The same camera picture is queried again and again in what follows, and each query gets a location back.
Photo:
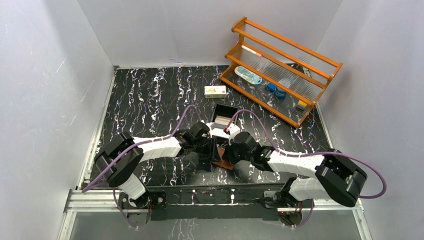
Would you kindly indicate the orange wooden shelf rack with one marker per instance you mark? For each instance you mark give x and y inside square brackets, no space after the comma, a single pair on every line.
[301,72]

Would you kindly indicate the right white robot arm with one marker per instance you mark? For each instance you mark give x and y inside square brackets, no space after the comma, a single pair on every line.
[323,176]

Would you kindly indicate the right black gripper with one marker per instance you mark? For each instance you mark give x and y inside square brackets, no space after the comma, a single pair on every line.
[228,153]

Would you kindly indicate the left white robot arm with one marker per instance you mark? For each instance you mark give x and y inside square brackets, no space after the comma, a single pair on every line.
[118,160]

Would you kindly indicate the white card in tray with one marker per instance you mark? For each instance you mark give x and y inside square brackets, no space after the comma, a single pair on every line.
[221,122]

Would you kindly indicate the aluminium frame rail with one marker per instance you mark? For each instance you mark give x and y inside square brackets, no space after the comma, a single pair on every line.
[102,200]

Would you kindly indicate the black card tray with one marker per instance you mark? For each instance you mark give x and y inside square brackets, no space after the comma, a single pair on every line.
[223,110]

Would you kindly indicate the small yellow white box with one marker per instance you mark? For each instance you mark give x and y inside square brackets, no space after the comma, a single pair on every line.
[215,91]

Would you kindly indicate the blue round cap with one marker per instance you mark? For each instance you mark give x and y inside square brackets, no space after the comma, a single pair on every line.
[271,87]
[280,94]

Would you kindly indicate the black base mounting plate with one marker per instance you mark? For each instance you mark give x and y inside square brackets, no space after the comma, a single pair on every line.
[231,201]

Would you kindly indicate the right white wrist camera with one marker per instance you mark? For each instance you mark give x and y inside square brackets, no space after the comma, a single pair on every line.
[232,130]

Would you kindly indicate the yellow black small block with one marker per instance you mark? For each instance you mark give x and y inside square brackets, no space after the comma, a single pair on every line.
[300,105]

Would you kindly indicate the white pink marker pen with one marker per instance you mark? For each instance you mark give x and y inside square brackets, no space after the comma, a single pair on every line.
[251,51]

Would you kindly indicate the brown leather card holder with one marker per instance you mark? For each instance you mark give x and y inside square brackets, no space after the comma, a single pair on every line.
[219,160]

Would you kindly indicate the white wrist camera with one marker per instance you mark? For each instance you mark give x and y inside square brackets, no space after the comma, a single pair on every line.
[216,131]
[232,130]

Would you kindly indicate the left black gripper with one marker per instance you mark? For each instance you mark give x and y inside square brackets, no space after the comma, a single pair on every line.
[208,149]

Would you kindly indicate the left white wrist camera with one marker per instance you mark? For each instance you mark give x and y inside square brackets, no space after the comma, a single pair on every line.
[216,131]

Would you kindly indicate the light blue packaged item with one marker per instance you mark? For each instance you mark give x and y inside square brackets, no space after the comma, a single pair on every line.
[248,75]

